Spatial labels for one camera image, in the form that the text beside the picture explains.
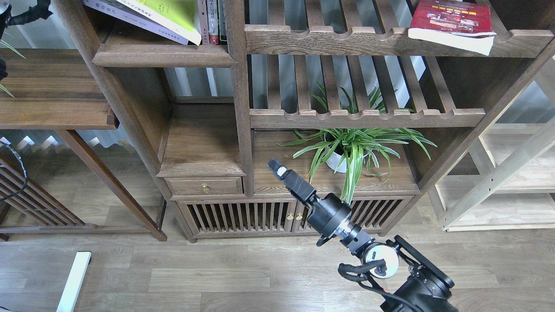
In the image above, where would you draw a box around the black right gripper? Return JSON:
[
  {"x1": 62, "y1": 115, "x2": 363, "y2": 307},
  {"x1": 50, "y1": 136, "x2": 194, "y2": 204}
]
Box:
[{"x1": 266, "y1": 158, "x2": 353, "y2": 240}]

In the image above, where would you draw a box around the yellow cover book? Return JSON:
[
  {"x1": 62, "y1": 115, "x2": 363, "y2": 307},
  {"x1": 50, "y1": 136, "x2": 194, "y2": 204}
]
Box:
[{"x1": 119, "y1": 0, "x2": 202, "y2": 46}]

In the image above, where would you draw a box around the white lavender book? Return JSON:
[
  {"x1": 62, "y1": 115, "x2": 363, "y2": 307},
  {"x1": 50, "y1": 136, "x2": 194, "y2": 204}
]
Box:
[{"x1": 82, "y1": 0, "x2": 189, "y2": 45}]

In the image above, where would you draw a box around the red cover book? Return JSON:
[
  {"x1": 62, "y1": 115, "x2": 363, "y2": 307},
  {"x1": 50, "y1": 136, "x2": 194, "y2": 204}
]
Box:
[{"x1": 408, "y1": 0, "x2": 496, "y2": 56}]

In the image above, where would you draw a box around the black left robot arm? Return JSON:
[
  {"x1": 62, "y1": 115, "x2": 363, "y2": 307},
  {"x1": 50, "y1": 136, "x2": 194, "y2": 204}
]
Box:
[{"x1": 0, "y1": 0, "x2": 53, "y2": 202}]

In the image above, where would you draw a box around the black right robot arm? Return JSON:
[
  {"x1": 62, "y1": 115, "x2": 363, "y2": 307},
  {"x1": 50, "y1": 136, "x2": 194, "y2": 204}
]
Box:
[{"x1": 267, "y1": 159, "x2": 457, "y2": 312}]

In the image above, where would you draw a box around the light wooden shelf unit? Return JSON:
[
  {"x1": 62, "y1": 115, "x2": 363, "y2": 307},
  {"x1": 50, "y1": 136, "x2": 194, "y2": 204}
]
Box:
[{"x1": 429, "y1": 58, "x2": 555, "y2": 231}]

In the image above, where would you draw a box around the white plant pot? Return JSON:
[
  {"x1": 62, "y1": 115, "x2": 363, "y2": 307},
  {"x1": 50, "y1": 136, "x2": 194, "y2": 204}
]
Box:
[{"x1": 324, "y1": 133, "x2": 369, "y2": 172}]

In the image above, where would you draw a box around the green spider plant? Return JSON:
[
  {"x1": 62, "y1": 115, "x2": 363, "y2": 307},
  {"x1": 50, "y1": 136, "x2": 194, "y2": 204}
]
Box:
[{"x1": 273, "y1": 81, "x2": 437, "y2": 223}]

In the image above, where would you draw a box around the dark wooden bookshelf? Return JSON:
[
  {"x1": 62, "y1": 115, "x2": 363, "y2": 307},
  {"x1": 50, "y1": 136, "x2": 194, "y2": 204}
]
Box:
[{"x1": 53, "y1": 0, "x2": 554, "y2": 242}]

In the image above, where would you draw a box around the red white upright book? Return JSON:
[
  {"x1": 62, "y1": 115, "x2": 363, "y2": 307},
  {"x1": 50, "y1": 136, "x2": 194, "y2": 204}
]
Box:
[{"x1": 206, "y1": 0, "x2": 220, "y2": 45}]

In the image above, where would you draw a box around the dark green upright book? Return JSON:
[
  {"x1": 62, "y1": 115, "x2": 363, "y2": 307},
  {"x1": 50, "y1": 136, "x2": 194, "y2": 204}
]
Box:
[{"x1": 217, "y1": 0, "x2": 228, "y2": 45}]

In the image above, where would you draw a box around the dark slatted wooden rack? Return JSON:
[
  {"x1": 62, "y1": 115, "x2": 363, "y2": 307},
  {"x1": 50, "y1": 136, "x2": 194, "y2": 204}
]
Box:
[{"x1": 0, "y1": 156, "x2": 101, "y2": 241}]

